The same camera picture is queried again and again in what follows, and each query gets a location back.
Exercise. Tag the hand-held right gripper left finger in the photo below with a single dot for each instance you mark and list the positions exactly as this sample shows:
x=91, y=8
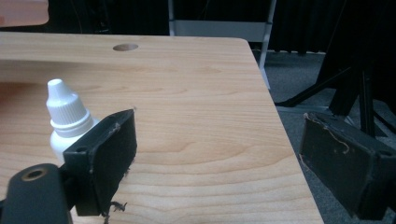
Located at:
x=102, y=161

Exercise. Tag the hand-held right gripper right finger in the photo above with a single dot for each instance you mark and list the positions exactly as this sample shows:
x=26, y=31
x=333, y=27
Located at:
x=345, y=165

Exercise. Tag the small white dropper bottle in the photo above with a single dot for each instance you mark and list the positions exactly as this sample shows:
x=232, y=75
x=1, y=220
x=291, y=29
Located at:
x=67, y=116

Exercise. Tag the black tripod stand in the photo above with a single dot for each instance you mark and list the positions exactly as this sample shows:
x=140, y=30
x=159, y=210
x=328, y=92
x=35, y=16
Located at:
x=355, y=84

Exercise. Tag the black curtain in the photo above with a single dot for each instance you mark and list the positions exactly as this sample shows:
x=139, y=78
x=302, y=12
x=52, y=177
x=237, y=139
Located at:
x=299, y=25

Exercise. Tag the pale pink box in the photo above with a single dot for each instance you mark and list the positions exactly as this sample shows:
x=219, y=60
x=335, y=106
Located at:
x=21, y=11

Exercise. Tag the white metal frame stand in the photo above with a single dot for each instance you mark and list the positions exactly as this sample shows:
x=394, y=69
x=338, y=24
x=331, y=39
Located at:
x=224, y=29

